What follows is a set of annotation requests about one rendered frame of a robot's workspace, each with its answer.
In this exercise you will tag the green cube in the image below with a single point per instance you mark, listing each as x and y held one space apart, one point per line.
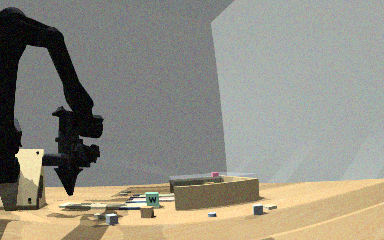
152 199

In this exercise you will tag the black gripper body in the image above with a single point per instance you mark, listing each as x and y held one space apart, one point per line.
64 158

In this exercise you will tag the grey short cylinder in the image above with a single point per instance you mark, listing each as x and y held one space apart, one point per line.
212 215

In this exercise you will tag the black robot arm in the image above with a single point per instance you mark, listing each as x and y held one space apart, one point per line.
16 32

